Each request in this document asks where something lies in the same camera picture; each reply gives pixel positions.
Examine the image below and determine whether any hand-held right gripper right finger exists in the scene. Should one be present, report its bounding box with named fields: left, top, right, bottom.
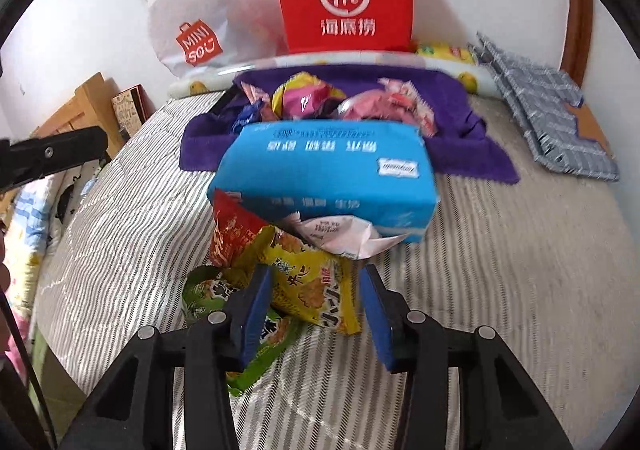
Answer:
left=361, top=262, right=576, bottom=450

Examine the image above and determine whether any purple towel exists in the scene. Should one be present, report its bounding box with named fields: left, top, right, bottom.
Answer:
left=179, top=66, right=521, bottom=186

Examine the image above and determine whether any wooden furniture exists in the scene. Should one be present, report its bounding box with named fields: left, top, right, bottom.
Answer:
left=30, top=72, right=126, bottom=161

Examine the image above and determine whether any green snack packet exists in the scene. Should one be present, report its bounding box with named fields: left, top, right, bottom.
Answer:
left=181, top=266, right=306, bottom=396

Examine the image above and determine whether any blue snack packet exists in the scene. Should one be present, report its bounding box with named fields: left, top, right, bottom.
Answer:
left=227, top=100, right=266, bottom=136

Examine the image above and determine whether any wooden frame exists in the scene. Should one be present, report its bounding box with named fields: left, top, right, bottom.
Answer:
left=560, top=0, right=595, bottom=73

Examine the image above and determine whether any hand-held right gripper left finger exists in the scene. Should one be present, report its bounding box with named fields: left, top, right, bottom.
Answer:
left=57, top=264, right=275, bottom=450

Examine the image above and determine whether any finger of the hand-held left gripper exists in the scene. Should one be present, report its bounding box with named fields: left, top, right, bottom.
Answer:
left=0, top=126, right=110, bottom=193

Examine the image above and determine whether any small pink snack packet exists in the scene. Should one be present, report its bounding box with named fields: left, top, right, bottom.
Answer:
left=240, top=81, right=271, bottom=106

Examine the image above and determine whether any brown patterned box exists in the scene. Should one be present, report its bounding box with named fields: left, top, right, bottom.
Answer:
left=111, top=85, right=156, bottom=138

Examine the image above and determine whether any blue tissue pack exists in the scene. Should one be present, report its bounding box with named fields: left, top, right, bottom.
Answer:
left=207, top=119, right=441, bottom=245

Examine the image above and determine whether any white pink snack packet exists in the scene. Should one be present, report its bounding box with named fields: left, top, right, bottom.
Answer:
left=292, top=215, right=416, bottom=260

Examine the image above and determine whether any printed blanket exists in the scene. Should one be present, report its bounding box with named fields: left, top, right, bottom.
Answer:
left=0, top=165, right=101, bottom=281

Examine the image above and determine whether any yellow snack packet red label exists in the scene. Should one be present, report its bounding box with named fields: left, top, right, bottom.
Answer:
left=415, top=42, right=478, bottom=65

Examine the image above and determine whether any yellow pink snack packet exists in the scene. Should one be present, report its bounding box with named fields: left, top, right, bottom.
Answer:
left=270, top=71, right=347, bottom=121

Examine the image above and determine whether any striped quilt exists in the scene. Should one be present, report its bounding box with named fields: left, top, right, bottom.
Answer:
left=35, top=95, right=626, bottom=450

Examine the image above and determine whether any yellow cracker snack packet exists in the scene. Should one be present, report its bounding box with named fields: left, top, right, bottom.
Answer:
left=235, top=225, right=363, bottom=337

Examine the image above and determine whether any rolled fruit-print mat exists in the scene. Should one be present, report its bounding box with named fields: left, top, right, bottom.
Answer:
left=167, top=50, right=493, bottom=98

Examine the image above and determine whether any grey checked folded cloth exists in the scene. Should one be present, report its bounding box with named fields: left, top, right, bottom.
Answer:
left=467, top=31, right=621, bottom=183

